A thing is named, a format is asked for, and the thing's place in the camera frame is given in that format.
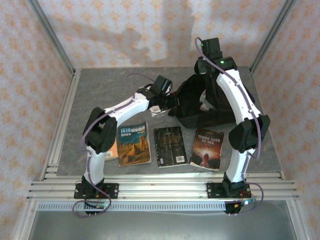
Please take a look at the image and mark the grey metal sheet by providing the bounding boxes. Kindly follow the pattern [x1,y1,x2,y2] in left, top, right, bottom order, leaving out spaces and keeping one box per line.
[27,209,301,240]

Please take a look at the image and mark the slotted grey cable duct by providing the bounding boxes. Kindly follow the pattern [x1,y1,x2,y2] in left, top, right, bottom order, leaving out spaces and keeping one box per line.
[37,201,227,213]

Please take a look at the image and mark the small circuit board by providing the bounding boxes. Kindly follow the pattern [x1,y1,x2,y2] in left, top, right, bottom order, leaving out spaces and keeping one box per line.
[83,201,112,210]
[224,198,257,213]

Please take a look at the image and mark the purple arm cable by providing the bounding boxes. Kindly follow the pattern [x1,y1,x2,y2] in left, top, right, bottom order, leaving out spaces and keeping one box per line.
[72,73,156,219]
[194,36,265,216]

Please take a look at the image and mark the aluminium lower frame bar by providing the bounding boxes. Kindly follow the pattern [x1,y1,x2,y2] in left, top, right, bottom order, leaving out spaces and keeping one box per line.
[12,199,38,240]
[287,199,313,240]

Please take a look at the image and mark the blue desert landscape magazine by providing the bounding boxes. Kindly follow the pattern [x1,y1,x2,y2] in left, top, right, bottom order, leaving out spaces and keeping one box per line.
[116,121,153,168]

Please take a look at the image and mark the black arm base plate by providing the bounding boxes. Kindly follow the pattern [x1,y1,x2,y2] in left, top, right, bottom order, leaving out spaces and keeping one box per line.
[206,181,252,200]
[74,183,119,200]

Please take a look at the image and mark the black fabric backpack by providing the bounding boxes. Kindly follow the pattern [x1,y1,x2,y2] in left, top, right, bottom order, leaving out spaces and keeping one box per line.
[167,72,256,130]

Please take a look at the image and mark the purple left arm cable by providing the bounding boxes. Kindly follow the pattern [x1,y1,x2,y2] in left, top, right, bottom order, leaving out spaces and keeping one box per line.
[72,73,156,219]

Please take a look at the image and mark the Three Days To See book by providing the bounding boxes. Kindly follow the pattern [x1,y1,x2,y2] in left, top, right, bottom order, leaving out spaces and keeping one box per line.
[189,127,225,172]

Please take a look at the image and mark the small white packet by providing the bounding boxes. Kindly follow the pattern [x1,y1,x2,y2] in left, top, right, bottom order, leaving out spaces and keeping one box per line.
[149,106,167,118]

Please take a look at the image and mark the aluminium frame post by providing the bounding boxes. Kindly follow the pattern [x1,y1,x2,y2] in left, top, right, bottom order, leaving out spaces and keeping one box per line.
[249,0,297,73]
[27,0,76,75]

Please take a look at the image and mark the orange cover paperback book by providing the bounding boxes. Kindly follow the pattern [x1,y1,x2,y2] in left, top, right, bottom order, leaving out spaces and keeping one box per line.
[104,143,119,161]

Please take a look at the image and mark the black cover paperback book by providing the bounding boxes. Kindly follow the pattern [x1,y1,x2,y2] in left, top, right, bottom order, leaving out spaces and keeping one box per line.
[153,126,189,169]

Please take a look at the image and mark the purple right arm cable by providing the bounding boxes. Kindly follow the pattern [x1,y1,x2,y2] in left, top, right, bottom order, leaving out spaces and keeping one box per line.
[194,36,265,216]

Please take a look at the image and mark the aluminium front frame rail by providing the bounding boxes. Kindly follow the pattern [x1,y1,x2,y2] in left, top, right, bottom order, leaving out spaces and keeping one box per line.
[26,172,300,201]

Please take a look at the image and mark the aluminium side frame rail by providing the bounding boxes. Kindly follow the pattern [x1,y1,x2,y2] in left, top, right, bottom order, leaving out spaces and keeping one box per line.
[41,69,82,180]

